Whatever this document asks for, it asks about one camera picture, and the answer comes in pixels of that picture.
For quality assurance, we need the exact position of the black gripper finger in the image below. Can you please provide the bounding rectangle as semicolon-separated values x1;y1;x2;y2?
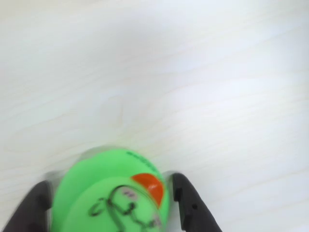
171;173;223;232
0;180;53;232

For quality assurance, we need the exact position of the green rubber duck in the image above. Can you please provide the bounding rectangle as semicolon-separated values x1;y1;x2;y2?
55;148;171;232

